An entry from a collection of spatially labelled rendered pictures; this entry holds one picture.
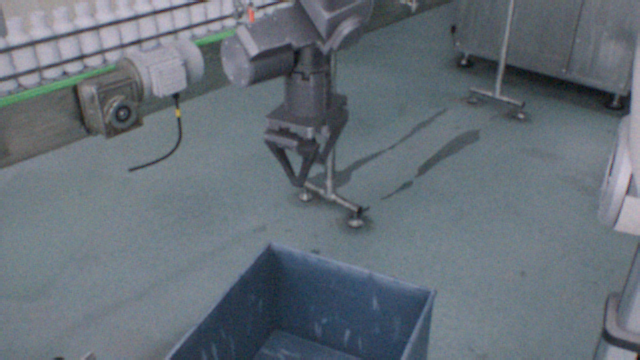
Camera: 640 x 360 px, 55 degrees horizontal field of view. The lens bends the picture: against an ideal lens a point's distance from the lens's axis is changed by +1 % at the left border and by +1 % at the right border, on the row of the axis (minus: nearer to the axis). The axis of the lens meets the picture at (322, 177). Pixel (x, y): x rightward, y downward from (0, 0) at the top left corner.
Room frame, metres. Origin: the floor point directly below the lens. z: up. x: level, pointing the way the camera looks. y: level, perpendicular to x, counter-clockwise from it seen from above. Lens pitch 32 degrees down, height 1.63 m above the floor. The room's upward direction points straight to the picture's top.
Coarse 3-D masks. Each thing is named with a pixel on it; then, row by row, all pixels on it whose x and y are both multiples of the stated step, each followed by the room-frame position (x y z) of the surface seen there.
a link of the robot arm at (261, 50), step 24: (264, 24) 0.63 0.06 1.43; (288, 24) 0.64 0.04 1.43; (312, 24) 0.65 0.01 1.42; (360, 24) 0.61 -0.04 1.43; (240, 48) 0.61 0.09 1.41; (264, 48) 0.60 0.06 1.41; (288, 48) 0.63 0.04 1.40; (336, 48) 0.62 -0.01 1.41; (240, 72) 0.62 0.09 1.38; (264, 72) 0.62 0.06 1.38; (288, 72) 0.64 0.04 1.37
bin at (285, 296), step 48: (240, 288) 0.78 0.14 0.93; (288, 288) 0.86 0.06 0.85; (336, 288) 0.82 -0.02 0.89; (384, 288) 0.79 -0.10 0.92; (432, 288) 0.76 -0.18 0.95; (192, 336) 0.66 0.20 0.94; (240, 336) 0.77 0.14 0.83; (288, 336) 0.86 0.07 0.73; (336, 336) 0.82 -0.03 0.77; (384, 336) 0.78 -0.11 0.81
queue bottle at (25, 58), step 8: (8, 24) 1.48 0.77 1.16; (16, 24) 1.48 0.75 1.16; (8, 32) 1.48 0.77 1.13; (16, 32) 1.48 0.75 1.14; (24, 32) 1.49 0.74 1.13; (8, 40) 1.47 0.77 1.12; (16, 40) 1.47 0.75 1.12; (24, 40) 1.48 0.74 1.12; (32, 40) 1.50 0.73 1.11; (24, 48) 1.47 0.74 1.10; (32, 48) 1.49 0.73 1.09; (16, 56) 1.47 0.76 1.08; (24, 56) 1.47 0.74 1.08; (32, 56) 1.48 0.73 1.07; (16, 64) 1.47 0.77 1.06; (24, 64) 1.47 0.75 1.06; (32, 64) 1.48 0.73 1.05; (16, 72) 1.47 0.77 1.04; (40, 72) 1.50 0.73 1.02; (24, 80) 1.47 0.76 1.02; (32, 80) 1.47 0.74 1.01; (40, 80) 1.49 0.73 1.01
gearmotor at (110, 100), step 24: (144, 48) 1.63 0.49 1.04; (168, 48) 1.64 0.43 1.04; (192, 48) 1.68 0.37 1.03; (120, 72) 1.56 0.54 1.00; (144, 72) 1.54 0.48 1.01; (168, 72) 1.55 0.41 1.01; (192, 72) 1.64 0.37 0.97; (96, 96) 1.45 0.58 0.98; (120, 96) 1.49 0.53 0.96; (144, 96) 1.54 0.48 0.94; (96, 120) 1.47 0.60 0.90; (120, 120) 1.48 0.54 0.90
